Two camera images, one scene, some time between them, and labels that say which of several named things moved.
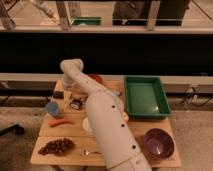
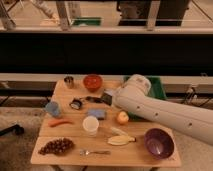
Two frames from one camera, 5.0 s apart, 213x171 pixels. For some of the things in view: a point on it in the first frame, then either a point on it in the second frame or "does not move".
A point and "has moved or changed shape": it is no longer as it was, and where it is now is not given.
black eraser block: x=58 y=94 has moved or changed shape
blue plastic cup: x=53 y=108 does not move
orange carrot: x=58 y=122 does not move
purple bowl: x=158 y=143 does not move
